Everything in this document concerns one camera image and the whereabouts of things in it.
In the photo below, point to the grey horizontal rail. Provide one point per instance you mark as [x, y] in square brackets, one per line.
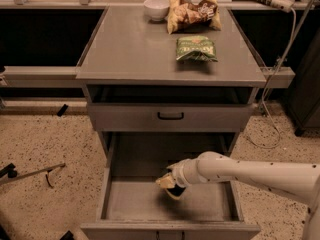
[39, 77]

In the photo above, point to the white bowl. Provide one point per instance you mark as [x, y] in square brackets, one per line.
[156, 10]

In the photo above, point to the green yellow sponge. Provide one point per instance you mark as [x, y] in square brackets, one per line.
[175, 193]

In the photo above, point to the grey drawer cabinet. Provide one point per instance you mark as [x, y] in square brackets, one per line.
[132, 61]

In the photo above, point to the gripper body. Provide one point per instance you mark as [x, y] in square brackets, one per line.
[180, 175]

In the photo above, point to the closed grey top drawer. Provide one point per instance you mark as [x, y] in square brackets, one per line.
[143, 118]

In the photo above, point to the green snack bag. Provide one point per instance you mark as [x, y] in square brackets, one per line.
[195, 48]

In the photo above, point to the metal rod on floor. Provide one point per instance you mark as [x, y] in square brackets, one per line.
[9, 173]

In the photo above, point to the small black floor block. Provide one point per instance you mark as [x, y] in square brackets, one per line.
[62, 110]

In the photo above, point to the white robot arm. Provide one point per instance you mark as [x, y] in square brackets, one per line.
[296, 181]

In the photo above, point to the black drawer handle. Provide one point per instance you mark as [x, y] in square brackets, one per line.
[170, 116]

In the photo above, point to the open grey middle drawer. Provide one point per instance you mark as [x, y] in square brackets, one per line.
[133, 207]

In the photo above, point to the brown yellow chip bag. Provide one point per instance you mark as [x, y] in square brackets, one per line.
[183, 14]

